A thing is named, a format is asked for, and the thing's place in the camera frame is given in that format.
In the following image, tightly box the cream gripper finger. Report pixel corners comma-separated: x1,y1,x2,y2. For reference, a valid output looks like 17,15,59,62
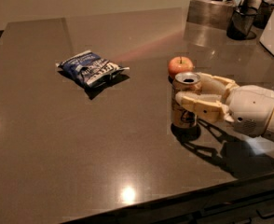
199,73,239,102
175,91,234,123

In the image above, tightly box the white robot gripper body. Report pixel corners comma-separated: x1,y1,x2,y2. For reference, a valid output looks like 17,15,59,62
226,85,274,137

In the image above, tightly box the orange LaCroix soda can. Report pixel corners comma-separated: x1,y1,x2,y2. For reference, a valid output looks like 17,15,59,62
171,72,202,129

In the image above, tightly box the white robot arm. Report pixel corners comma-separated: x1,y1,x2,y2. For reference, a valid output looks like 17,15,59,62
173,72,274,142

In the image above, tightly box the red apple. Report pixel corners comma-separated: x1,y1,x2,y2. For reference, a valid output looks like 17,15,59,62
168,56,194,78

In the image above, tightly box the black mesh cup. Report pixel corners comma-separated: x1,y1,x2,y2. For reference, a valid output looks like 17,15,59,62
226,6,257,40

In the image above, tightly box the steel dispenser base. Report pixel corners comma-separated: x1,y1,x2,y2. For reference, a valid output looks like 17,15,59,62
186,0,233,30

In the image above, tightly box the blue white chip bag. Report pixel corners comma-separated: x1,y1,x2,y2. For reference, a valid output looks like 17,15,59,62
56,50,129,88

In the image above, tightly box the black drawer handle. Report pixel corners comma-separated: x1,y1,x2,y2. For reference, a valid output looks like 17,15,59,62
256,204,274,219

